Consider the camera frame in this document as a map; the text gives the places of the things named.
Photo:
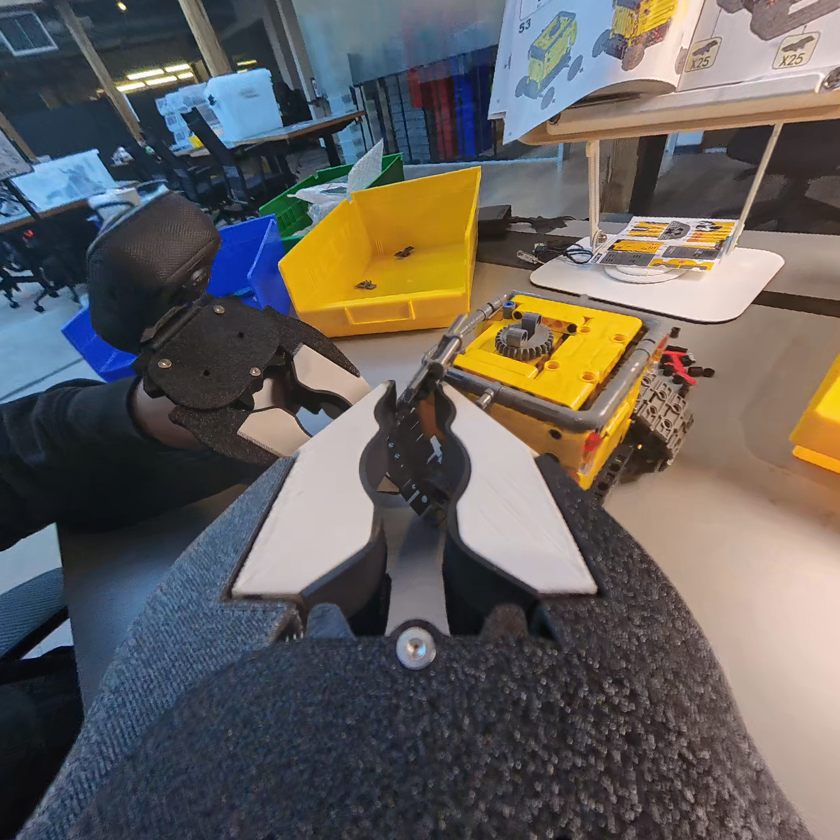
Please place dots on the green storage bin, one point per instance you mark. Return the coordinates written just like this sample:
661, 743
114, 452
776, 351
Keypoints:
295, 210

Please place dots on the white plastic containers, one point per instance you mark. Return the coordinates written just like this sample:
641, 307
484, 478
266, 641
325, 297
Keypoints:
243, 99

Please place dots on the clear plastic bag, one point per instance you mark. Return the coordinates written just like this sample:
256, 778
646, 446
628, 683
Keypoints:
348, 184

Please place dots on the yellow storage bin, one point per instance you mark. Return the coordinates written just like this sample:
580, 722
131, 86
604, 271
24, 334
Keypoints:
328, 263
820, 420

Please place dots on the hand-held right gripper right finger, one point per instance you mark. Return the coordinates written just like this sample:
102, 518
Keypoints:
525, 525

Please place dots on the yellow toy brick bulldozer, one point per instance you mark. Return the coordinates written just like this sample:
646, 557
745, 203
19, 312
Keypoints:
565, 368

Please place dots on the blue storage bin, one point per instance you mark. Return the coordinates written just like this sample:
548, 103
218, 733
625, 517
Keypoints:
243, 263

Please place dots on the black power adapter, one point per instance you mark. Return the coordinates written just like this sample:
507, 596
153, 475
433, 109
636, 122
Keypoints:
494, 221

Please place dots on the person's left forearm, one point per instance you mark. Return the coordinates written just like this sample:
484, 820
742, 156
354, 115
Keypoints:
66, 460

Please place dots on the rack of coloured bins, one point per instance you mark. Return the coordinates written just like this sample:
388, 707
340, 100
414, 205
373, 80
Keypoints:
433, 105

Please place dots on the white paper booklet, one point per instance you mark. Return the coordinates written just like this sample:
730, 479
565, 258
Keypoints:
735, 40

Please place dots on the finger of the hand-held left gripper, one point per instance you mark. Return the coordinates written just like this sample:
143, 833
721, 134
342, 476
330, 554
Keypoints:
328, 374
276, 431

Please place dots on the small dark brick part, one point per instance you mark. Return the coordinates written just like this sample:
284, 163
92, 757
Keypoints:
403, 252
365, 284

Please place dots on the person's left hand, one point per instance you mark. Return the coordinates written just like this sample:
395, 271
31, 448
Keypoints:
164, 423

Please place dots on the pile of small brick pins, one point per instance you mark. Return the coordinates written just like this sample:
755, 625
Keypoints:
683, 365

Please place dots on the black office chair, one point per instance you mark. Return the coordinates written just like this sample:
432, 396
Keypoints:
210, 158

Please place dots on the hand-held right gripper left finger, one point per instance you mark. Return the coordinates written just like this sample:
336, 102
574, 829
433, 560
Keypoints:
315, 525

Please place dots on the background wooden table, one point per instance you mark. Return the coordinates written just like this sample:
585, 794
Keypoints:
289, 131

